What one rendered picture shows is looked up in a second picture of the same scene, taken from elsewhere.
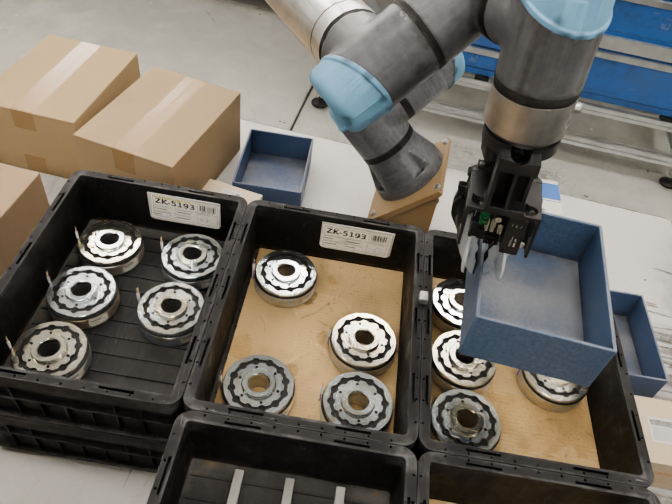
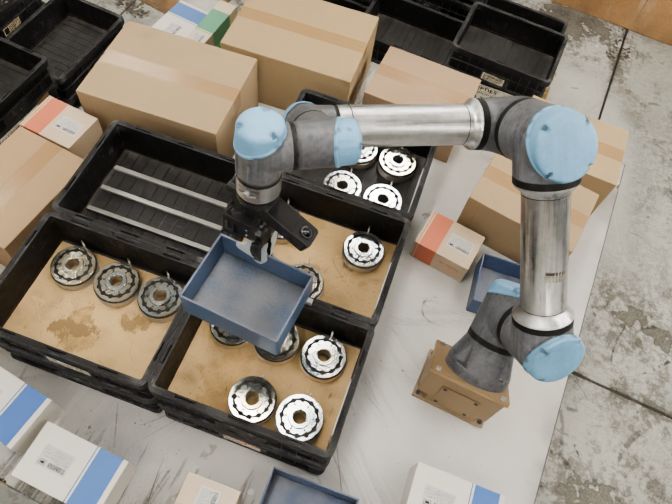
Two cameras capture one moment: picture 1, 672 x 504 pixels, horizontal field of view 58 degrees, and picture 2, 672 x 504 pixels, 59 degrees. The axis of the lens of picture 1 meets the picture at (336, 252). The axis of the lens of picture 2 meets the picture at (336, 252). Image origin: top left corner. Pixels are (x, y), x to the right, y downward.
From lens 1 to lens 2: 1.12 m
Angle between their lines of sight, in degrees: 55
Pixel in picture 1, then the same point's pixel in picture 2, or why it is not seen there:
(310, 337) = (316, 260)
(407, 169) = (459, 349)
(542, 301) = (247, 311)
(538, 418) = (228, 381)
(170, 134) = (507, 198)
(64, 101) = not seen: hidden behind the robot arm
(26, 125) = not seen: hidden behind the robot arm
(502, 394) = (251, 365)
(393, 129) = (485, 326)
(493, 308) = (248, 279)
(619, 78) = not seen: outside the picture
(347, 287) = (354, 292)
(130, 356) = (318, 172)
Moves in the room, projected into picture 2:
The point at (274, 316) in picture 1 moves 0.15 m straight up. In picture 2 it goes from (335, 243) to (342, 211)
